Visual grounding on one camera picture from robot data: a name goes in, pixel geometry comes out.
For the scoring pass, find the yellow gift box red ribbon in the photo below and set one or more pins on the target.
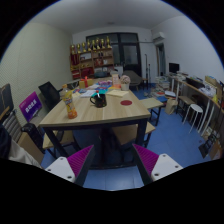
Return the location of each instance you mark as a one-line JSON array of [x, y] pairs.
[[82, 84]]

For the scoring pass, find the beige paper bag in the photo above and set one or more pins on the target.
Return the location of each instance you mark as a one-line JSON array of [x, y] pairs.
[[171, 106]]

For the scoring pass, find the yellow-labelled drink bottle orange cap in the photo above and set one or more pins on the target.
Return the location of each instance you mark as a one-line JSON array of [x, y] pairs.
[[70, 106]]

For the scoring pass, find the black office chair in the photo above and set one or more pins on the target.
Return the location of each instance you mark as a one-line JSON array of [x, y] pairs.
[[49, 93]]

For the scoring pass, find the pink flowers in white pot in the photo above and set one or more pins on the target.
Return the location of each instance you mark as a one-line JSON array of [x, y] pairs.
[[125, 80]]

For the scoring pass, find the red-tipped stick in mug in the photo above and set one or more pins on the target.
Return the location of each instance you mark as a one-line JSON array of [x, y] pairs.
[[97, 94]]

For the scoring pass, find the beige notebook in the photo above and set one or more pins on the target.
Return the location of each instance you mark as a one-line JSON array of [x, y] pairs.
[[116, 93]]

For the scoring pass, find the black mug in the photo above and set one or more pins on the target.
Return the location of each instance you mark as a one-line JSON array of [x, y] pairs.
[[100, 101]]

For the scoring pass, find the grey-brown armchair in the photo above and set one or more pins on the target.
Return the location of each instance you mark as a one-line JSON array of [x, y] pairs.
[[134, 78]]

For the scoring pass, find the small wooden side table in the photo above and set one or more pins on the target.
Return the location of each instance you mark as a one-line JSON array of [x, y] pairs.
[[151, 102]]

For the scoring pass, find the person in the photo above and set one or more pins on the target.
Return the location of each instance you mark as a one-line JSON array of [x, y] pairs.
[[20, 153]]

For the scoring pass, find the wooden shelf unit with trophies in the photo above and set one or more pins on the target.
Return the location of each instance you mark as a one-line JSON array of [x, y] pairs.
[[91, 60]]

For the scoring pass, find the purple sign board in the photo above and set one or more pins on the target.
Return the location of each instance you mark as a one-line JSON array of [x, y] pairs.
[[30, 106]]

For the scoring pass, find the white round stool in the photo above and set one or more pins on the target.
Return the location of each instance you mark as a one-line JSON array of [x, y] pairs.
[[195, 108]]

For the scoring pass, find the long cluttered wall desk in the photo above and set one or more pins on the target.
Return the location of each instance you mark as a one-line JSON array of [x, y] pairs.
[[196, 90]]

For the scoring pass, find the flat round red coaster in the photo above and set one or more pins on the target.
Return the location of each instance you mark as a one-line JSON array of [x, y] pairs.
[[126, 102]]

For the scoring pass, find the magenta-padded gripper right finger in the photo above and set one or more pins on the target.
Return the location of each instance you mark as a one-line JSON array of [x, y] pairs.
[[163, 166]]

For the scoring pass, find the upright orange carton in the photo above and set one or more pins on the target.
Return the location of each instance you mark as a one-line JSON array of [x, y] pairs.
[[115, 80]]

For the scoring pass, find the white wall air conditioner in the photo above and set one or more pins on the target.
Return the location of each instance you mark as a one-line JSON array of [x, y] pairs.
[[159, 36]]

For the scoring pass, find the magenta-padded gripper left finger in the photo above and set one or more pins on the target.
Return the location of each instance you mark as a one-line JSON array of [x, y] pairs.
[[63, 168]]

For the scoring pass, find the dark framed glass door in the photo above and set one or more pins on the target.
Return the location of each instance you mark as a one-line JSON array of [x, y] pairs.
[[130, 53]]

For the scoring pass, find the wooden bench seat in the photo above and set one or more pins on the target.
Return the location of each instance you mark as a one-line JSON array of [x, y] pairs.
[[130, 131]]

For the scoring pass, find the brown wooden stool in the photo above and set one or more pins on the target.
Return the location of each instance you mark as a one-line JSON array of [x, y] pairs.
[[185, 99]]

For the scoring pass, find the black computer monitor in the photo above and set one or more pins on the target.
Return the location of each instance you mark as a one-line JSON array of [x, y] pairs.
[[174, 67]]

